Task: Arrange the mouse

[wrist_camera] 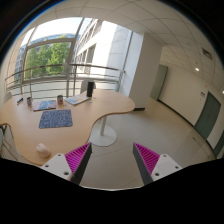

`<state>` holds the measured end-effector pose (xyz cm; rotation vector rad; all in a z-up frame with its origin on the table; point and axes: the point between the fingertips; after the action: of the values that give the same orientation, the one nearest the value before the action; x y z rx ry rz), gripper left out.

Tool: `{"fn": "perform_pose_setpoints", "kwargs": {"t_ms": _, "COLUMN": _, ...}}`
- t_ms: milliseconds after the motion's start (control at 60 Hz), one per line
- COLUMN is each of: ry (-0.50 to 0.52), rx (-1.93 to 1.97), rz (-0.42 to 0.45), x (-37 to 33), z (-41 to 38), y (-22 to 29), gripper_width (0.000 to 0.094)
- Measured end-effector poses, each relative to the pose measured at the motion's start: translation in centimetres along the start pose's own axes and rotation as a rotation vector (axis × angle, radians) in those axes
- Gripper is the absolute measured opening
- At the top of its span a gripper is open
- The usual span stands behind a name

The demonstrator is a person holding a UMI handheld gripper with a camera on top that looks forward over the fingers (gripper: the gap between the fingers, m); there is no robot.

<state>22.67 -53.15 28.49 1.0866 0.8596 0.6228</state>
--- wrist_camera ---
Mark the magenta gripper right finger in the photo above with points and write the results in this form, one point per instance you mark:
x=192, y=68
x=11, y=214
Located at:
x=153, y=166

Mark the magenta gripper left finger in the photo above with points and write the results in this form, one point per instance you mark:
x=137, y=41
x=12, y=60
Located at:
x=70, y=166

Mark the white computer mouse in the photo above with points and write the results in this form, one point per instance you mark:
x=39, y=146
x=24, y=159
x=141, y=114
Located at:
x=43, y=150

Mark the blue patterned mouse pad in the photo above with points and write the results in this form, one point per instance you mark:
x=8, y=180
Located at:
x=55, y=119

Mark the white round table leg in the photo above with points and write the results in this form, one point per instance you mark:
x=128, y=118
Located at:
x=102, y=135

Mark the wooden curved table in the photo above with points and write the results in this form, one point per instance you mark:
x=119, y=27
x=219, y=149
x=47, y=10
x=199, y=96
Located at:
x=27, y=134

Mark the chair at left edge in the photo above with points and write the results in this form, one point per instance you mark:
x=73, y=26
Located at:
x=7, y=145

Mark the red blue book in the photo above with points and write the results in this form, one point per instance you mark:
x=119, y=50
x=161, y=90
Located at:
x=44, y=105

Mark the light blue open book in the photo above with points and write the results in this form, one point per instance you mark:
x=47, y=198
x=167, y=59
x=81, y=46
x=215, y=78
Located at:
x=77, y=99

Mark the small can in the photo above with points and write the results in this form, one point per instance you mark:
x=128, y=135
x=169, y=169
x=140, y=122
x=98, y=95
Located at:
x=29, y=101

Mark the green door right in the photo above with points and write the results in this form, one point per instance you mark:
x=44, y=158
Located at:
x=208, y=116

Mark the small dark object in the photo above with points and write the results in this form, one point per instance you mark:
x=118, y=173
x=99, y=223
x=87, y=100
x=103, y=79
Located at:
x=20, y=101

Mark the black cylindrical speaker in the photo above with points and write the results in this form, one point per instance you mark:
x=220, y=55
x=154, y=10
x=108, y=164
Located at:
x=90, y=88

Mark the metal window railing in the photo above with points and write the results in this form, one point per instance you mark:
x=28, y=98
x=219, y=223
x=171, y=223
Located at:
x=46, y=82

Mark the grey door far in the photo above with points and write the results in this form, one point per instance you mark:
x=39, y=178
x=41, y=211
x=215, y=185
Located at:
x=159, y=81

